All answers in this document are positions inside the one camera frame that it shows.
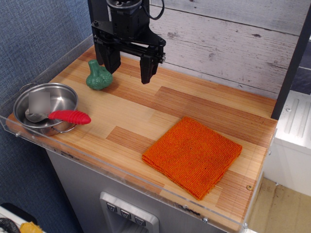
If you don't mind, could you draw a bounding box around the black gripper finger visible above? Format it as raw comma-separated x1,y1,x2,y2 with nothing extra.
140,47,158,84
94,36,121,74

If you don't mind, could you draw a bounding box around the stainless steel pot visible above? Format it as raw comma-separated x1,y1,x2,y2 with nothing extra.
13,83,78,136

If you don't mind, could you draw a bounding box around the grey cabinet with dispenser panel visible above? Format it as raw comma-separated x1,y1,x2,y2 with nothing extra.
47,150,222,233

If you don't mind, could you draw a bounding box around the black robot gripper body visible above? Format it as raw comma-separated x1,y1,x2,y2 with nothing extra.
104,0,166,63

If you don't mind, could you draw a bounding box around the red handled metal spoon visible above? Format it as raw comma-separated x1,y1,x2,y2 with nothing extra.
25,109,91,125

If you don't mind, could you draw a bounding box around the green toy broccoli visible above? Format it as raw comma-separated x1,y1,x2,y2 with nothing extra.
86,60,113,90

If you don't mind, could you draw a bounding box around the orange knitted cloth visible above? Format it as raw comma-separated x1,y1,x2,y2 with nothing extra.
142,117,242,200

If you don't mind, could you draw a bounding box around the white ribbed appliance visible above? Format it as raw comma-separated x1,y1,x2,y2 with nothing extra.
263,90,311,196

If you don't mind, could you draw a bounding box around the right dark vertical post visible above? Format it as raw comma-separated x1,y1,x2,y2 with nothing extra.
271,6,311,120

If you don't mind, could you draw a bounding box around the clear acrylic table guard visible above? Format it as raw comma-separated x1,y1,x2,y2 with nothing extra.
0,38,276,233

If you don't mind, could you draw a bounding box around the yellow object at corner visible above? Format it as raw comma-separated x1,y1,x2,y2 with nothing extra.
19,222,43,233

